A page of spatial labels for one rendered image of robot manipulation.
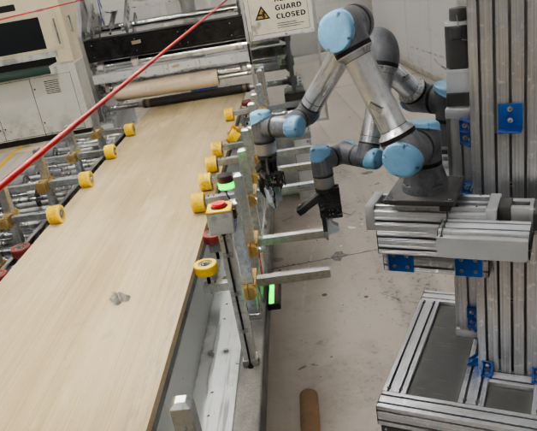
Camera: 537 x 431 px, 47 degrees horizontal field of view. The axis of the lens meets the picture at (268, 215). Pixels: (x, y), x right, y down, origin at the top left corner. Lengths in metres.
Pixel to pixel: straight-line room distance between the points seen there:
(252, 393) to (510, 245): 0.86
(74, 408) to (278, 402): 1.41
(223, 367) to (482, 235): 0.92
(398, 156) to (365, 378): 1.35
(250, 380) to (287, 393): 1.06
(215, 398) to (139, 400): 0.44
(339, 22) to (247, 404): 1.11
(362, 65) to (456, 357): 1.34
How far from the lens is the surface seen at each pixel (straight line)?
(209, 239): 2.31
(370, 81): 1.88
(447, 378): 2.59
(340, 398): 2.85
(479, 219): 2.06
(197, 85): 4.75
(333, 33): 1.86
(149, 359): 1.71
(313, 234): 2.31
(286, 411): 2.83
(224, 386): 2.00
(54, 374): 1.79
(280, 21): 4.61
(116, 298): 2.02
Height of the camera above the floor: 1.82
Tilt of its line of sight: 23 degrees down
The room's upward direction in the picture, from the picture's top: 10 degrees counter-clockwise
